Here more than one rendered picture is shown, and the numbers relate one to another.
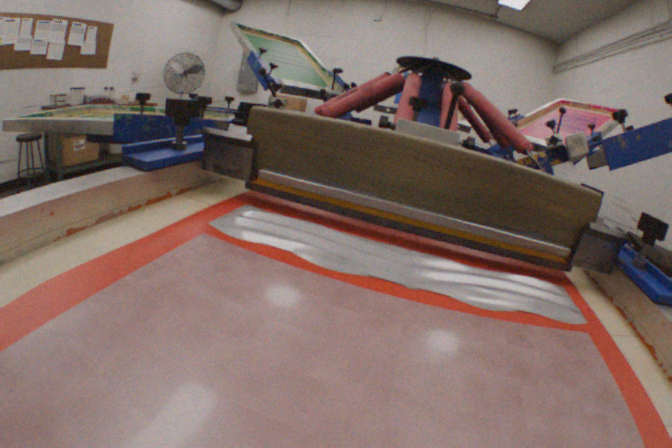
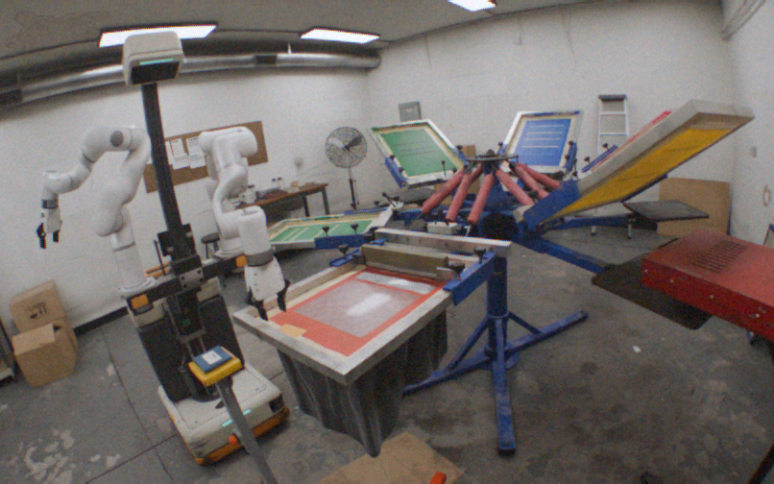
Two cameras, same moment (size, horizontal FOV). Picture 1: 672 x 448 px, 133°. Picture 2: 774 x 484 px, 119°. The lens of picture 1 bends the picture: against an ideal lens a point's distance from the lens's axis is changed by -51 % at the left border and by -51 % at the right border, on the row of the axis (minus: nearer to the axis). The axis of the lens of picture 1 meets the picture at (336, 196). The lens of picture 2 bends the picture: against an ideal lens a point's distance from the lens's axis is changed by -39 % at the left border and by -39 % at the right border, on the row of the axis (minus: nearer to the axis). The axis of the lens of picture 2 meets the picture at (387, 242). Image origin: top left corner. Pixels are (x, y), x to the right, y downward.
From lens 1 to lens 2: 1.23 m
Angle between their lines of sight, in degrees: 29
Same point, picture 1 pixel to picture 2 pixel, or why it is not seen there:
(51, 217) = (318, 280)
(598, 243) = (445, 273)
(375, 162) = (388, 257)
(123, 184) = (332, 272)
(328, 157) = (379, 257)
